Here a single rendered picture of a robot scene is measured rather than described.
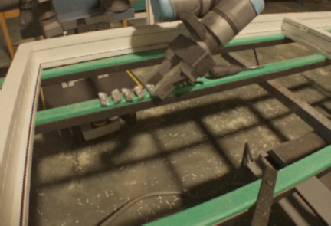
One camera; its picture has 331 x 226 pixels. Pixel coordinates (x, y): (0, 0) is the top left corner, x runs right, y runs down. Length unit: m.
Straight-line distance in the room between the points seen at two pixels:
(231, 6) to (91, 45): 0.45
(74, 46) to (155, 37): 0.27
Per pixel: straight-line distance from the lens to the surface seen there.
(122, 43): 0.83
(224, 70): 0.67
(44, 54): 0.82
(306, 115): 0.72
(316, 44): 1.05
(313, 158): 0.52
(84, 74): 0.78
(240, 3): 0.62
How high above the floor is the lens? 1.20
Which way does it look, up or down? 34 degrees down
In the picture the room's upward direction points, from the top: straight up
